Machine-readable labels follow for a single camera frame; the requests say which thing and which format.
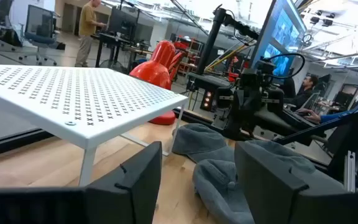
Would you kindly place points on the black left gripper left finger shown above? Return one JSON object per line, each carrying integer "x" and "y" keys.
{"x": 129, "y": 199}

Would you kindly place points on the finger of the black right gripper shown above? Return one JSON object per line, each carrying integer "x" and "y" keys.
{"x": 234, "y": 119}
{"x": 251, "y": 116}

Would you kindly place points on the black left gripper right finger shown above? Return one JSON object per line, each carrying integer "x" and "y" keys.
{"x": 269, "y": 193}

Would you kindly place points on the grey baseball cap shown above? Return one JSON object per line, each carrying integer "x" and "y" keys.
{"x": 278, "y": 155}
{"x": 197, "y": 140}

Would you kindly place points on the blue denim baseball cap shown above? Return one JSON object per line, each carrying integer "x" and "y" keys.
{"x": 216, "y": 186}

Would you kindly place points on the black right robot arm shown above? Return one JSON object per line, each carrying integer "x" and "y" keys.
{"x": 272, "y": 121}

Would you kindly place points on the computer tower with lights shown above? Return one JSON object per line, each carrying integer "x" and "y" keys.
{"x": 207, "y": 99}

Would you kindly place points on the yellow rod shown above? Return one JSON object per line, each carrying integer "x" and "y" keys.
{"x": 228, "y": 56}

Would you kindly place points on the person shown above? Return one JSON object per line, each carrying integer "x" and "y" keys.
{"x": 309, "y": 116}
{"x": 303, "y": 93}
{"x": 87, "y": 21}

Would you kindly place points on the black monitor pole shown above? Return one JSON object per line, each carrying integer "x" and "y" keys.
{"x": 211, "y": 40}

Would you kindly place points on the silver aluminium extrusion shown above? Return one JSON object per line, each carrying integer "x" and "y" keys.
{"x": 350, "y": 171}

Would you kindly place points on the red desk lamp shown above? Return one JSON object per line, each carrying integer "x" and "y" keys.
{"x": 154, "y": 71}

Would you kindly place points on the dark blue metal bar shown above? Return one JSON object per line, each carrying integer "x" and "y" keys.
{"x": 357, "y": 107}

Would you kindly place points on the white perforated metal shelf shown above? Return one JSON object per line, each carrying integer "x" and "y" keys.
{"x": 73, "y": 93}

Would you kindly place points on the black desk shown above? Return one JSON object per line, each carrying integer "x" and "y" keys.
{"x": 113, "y": 39}

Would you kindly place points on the black desk monitor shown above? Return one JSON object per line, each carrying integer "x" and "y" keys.
{"x": 120, "y": 20}

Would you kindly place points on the blue office chair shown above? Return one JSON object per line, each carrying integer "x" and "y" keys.
{"x": 39, "y": 28}

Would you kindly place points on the grey office chair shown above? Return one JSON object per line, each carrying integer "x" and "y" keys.
{"x": 3, "y": 15}

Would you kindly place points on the large wall monitor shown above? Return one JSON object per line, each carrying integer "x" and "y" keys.
{"x": 283, "y": 31}

